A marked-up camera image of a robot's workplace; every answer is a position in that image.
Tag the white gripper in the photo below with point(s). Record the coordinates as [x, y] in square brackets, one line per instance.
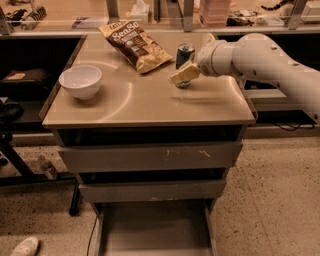
[207, 60]

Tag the silver redbull can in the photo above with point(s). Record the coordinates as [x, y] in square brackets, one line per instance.
[185, 52]

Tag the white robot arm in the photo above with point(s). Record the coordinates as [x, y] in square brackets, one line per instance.
[256, 57]

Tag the top grey drawer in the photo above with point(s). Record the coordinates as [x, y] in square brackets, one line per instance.
[149, 157]

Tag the grey drawer cabinet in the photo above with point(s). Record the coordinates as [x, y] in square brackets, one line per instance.
[134, 109]

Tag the open bottom grey drawer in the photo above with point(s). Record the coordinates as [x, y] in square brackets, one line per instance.
[163, 228]

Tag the middle grey drawer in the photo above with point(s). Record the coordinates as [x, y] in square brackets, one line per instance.
[152, 191]

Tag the pink stacked trays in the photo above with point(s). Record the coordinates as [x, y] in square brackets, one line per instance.
[214, 13]

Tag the brown sea salt chips bag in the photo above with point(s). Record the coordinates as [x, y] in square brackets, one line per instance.
[138, 47]

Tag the white tissue box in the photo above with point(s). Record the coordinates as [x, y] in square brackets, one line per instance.
[140, 11]

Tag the white ceramic bowl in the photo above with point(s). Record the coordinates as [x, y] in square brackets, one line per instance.
[82, 82]

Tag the white shoe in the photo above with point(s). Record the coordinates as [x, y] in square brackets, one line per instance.
[27, 247]

